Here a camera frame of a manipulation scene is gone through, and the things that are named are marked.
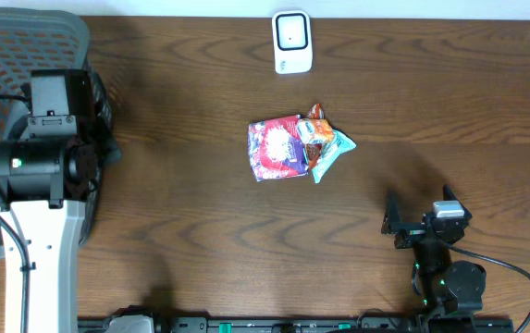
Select teal snack packet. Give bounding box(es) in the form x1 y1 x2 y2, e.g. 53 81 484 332
312 129 356 183

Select brown orange snack packet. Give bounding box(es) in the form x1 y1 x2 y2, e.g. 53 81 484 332
305 104 325 169

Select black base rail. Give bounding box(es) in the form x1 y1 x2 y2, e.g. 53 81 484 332
77 306 514 333

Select red purple snack bag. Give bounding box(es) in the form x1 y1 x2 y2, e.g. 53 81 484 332
247 115 309 181

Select orange white snack packet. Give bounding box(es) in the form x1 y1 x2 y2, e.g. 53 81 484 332
296 118 335 144

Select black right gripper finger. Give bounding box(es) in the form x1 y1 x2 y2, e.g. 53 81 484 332
442 184 463 208
381 191 401 235

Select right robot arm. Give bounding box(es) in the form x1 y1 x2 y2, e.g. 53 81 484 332
381 186 486 332

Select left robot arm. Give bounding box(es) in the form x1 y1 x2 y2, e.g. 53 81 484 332
0 69 99 332

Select grey plastic mesh basket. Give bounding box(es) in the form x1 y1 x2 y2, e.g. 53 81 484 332
0 7 113 141

